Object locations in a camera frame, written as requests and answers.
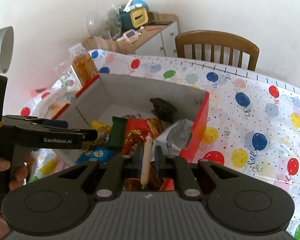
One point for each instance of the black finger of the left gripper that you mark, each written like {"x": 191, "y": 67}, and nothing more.
{"x": 14, "y": 119}
{"x": 53, "y": 138}

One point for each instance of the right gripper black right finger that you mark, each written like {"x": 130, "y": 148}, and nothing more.
{"x": 179, "y": 175}

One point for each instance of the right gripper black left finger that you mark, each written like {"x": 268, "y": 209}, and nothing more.
{"x": 111, "y": 175}

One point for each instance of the blue cookie packet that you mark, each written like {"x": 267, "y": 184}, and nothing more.
{"x": 102, "y": 154}

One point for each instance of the sausage stick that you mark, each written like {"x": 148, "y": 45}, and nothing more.
{"x": 146, "y": 161}

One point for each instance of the silver foil snack bag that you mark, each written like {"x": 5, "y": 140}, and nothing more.
{"x": 173, "y": 138}

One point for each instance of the green snack bar packet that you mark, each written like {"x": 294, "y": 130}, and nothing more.
{"x": 117, "y": 134}

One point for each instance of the yellow m&m's packet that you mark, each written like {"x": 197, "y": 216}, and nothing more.
{"x": 103, "y": 131}

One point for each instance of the red snack bag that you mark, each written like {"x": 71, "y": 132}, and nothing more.
{"x": 137, "y": 130}

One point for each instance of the clear drinking glass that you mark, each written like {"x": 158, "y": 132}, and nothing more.
{"x": 68, "y": 76}

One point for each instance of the red cardboard box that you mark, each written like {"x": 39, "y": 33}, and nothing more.
{"x": 128, "y": 97}

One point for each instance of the amber drink bottle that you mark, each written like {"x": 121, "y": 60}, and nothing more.
{"x": 82, "y": 64}

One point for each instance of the dark small snack packet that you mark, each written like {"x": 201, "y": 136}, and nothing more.
{"x": 163, "y": 110}

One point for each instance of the silver desk lamp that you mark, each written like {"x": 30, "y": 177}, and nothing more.
{"x": 6, "y": 48}

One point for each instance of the balloon pattern tablecloth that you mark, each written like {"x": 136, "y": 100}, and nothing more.
{"x": 253, "y": 123}

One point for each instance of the glass fishbowl vase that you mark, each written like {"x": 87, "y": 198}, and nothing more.
{"x": 104, "y": 20}

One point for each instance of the white pink toy phone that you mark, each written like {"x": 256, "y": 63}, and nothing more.
{"x": 130, "y": 36}

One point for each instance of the teal yellow tissue box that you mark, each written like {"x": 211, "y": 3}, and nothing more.
{"x": 136, "y": 17}

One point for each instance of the white side cabinet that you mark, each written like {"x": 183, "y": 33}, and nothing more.
{"x": 155, "y": 40}

